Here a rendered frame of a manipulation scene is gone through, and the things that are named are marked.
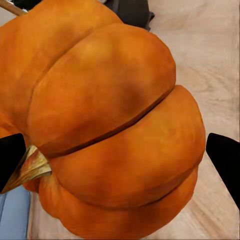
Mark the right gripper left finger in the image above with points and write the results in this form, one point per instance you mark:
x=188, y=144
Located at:
x=12, y=149

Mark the cauldron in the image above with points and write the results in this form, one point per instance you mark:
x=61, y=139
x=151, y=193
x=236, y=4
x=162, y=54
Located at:
x=132, y=12

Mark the pumpkin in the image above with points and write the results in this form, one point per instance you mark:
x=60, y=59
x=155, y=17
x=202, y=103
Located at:
x=112, y=143

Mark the sofa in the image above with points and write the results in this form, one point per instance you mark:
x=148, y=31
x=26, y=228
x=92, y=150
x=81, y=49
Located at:
x=16, y=211

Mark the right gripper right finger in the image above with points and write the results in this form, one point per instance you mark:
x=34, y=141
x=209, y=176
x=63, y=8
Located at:
x=225, y=155

